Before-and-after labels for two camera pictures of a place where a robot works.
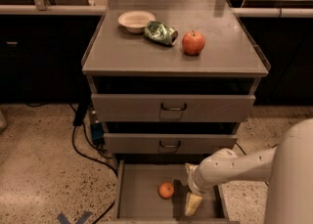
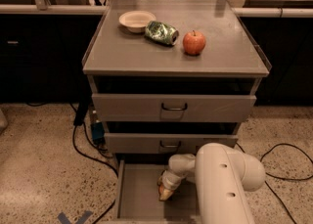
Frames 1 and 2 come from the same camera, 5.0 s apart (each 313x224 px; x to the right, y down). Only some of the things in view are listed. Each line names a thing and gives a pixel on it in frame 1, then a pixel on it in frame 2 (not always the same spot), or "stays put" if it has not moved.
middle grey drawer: (164, 143) stays put
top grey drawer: (131, 108) stays put
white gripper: (195, 180) -> (169, 180)
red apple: (193, 43) stays put
